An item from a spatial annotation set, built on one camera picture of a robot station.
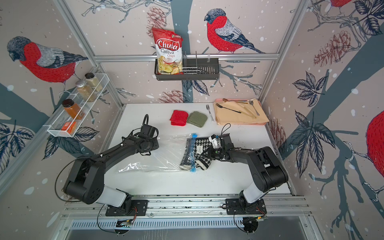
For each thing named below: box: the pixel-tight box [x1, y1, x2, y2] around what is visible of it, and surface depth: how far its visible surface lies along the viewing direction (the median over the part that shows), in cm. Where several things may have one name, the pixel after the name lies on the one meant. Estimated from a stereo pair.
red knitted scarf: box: [169, 110, 189, 127], surface depth 109 cm
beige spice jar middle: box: [75, 80, 97, 102], surface depth 78 cm
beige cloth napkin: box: [213, 99, 270, 125], surface depth 117 cm
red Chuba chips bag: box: [151, 28, 184, 75], surface depth 81 cm
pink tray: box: [213, 98, 262, 106], surface depth 125 cm
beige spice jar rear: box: [84, 72, 103, 93], surface depth 82 cm
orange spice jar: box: [62, 98, 85, 121], surface depth 69 cm
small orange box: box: [61, 121, 77, 134], surface depth 68 cm
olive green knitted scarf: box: [187, 111, 208, 128], surface depth 109 cm
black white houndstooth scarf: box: [179, 137, 213, 170], surface depth 89 cm
